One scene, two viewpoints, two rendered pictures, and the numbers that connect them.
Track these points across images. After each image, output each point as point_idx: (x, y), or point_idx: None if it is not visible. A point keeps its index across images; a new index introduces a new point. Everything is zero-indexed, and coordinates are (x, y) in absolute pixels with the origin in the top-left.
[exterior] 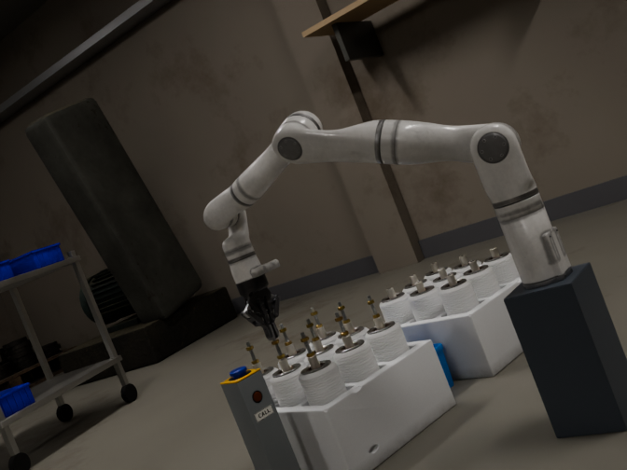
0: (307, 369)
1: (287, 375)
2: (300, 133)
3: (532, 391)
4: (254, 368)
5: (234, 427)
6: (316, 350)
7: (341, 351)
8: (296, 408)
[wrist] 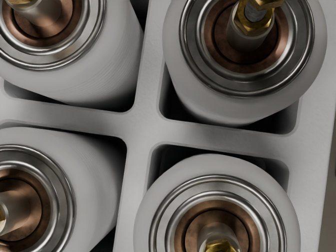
0: (263, 66)
1: (270, 186)
2: None
3: None
4: None
5: None
6: (25, 210)
7: (88, 17)
8: (317, 131)
